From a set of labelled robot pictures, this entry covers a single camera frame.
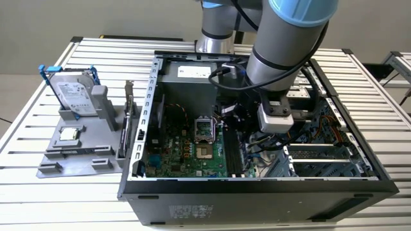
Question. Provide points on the CPU socket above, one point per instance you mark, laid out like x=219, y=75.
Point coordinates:
x=205, y=151

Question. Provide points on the silver CPU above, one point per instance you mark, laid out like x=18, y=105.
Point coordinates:
x=70, y=133

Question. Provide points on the grey power supply unit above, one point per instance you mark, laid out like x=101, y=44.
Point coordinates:
x=190, y=96

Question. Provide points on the black RAM slot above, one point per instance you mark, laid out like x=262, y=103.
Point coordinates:
x=235, y=156
x=231, y=154
x=227, y=154

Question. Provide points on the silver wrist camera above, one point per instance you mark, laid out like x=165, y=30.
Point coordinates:
x=277, y=120
x=230, y=71

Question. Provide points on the hard disk in blue carrier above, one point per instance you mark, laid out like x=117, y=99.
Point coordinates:
x=75, y=96

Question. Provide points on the black open PC case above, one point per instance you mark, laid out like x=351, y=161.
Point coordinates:
x=225, y=204

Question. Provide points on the grey parts rack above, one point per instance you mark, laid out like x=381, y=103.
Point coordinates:
x=97, y=134

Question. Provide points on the grey metal drive cage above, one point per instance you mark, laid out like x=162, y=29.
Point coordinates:
x=301, y=93

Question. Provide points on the green motherboard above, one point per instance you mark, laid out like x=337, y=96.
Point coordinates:
x=174, y=149

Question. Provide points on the black graphics card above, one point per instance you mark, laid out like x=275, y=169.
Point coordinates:
x=123, y=142

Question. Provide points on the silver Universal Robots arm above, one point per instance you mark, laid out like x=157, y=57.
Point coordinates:
x=289, y=43

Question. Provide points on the metal slat side table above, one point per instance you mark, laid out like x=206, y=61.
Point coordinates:
x=401, y=61

